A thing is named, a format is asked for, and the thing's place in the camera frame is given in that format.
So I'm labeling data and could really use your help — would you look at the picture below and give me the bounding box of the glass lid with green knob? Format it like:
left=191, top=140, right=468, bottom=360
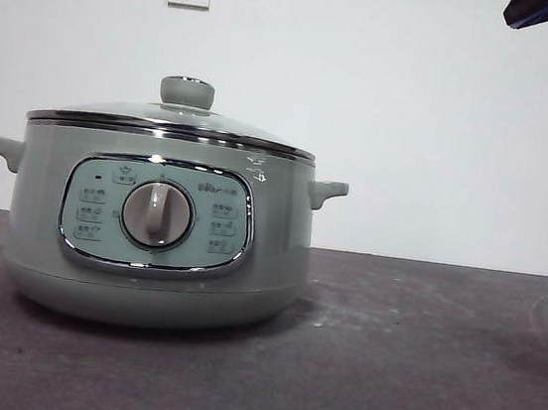
left=26, top=56, right=325, bottom=159

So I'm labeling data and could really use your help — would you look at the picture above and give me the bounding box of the pale green electric pot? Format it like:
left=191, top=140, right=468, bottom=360
left=0, top=108, right=354, bottom=350

